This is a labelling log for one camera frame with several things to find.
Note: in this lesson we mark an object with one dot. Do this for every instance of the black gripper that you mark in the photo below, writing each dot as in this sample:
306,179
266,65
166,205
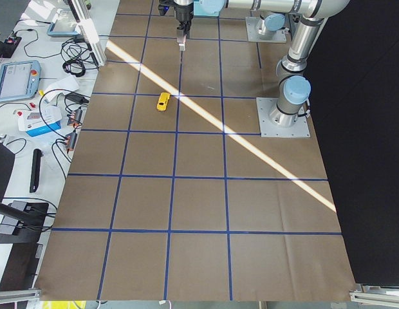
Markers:
183,13

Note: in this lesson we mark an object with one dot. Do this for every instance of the yellow toy beetle car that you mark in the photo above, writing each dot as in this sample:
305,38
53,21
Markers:
163,101

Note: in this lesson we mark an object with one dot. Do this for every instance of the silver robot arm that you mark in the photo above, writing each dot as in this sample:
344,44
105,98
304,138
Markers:
247,5
294,89

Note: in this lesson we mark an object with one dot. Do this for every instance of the turquoise plastic bin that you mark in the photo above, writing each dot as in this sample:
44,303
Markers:
208,8

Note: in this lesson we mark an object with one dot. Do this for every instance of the far teach pendant tablet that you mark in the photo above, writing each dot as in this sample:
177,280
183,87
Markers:
63,24

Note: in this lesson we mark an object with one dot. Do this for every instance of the teach pendant tablet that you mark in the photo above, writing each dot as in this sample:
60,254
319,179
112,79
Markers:
19,80
63,24

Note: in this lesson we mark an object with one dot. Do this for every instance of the black power adapter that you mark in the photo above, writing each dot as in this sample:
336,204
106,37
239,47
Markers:
76,98

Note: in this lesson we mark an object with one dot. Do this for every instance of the white blue cardboard box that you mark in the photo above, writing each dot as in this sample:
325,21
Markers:
36,123

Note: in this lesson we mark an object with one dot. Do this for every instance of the brown paper table mat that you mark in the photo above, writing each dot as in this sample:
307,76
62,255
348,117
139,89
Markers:
191,204

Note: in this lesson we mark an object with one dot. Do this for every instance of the near teach pendant tablet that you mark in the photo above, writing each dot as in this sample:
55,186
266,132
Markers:
19,80

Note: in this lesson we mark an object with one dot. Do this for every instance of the black flat bar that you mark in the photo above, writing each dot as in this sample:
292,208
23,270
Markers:
35,171

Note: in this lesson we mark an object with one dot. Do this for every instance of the black monitor stand base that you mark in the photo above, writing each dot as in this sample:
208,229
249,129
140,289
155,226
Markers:
23,221

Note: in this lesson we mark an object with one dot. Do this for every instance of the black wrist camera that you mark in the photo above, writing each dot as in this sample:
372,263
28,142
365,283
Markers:
163,7

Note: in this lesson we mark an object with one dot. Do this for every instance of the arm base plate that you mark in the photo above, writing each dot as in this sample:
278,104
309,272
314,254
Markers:
274,124
270,29

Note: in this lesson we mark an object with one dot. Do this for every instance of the aluminium frame post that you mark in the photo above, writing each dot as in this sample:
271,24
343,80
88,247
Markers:
88,30

